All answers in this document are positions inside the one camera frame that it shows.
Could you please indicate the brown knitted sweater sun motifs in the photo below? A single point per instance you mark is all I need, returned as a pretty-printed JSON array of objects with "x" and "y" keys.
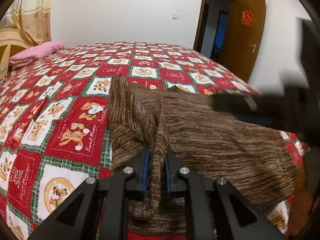
[{"x": 212, "y": 142}]

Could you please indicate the brown wooden door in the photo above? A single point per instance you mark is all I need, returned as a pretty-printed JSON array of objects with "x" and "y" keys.
[{"x": 240, "y": 50}]

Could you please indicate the red checkered bear print bedspread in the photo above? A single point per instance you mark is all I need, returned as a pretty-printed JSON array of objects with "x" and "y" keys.
[{"x": 75, "y": 105}]

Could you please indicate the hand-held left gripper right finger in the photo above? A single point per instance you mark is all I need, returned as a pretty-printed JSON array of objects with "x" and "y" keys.
[{"x": 167, "y": 175}]

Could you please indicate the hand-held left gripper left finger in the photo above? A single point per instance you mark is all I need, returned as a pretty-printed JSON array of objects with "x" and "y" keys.
[{"x": 146, "y": 172}]

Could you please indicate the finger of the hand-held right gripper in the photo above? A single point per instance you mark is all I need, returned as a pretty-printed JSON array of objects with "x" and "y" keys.
[{"x": 230, "y": 103}]

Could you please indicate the cream and brown headboard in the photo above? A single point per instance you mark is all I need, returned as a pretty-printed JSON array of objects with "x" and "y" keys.
[{"x": 12, "y": 36}]

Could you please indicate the pink folded blanket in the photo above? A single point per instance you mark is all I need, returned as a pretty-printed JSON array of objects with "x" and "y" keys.
[{"x": 37, "y": 52}]

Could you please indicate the red paper door decoration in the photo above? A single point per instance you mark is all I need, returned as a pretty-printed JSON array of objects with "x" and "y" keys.
[{"x": 246, "y": 17}]

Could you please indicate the brown door frame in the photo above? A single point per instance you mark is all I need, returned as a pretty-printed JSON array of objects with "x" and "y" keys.
[{"x": 200, "y": 17}]

